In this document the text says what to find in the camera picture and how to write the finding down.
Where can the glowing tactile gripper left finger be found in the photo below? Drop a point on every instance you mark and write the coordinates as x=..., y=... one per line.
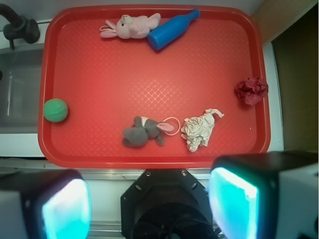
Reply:
x=54, y=204

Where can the blue plastic bottle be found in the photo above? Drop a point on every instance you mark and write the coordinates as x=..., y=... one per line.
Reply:
x=171, y=30

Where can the grey toy faucet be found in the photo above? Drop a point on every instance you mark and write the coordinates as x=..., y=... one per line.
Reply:
x=18, y=27

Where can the crumpled white paper ball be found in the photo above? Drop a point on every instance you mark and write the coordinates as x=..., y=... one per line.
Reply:
x=197, y=130

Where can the grey toy sink basin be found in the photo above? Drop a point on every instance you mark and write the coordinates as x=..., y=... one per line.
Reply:
x=20, y=75

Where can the brown cardboard panel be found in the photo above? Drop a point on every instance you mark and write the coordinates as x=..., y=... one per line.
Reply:
x=290, y=34

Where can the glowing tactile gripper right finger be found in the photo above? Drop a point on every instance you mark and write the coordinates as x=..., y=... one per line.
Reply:
x=272, y=195

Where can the grey plush bunny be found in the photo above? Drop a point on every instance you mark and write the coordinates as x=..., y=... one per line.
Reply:
x=145, y=128

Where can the pink plush bunny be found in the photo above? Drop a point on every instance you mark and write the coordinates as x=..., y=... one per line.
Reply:
x=129, y=27

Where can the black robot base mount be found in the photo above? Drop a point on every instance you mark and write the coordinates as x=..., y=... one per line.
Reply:
x=166, y=204

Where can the red plastic tray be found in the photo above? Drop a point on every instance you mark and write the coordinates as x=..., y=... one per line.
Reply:
x=106, y=83

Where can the green dimpled ball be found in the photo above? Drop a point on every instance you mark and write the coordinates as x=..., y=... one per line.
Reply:
x=55, y=110

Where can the red paper ball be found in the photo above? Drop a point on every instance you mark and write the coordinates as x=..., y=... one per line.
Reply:
x=252, y=90

